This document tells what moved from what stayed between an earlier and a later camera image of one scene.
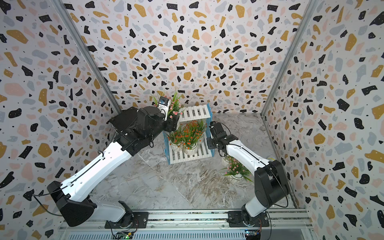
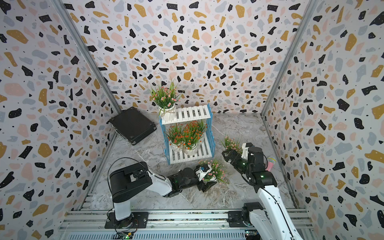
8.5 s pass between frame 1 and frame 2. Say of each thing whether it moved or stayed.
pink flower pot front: moved
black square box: stayed
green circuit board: stayed
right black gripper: moved
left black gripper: moved
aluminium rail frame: stayed
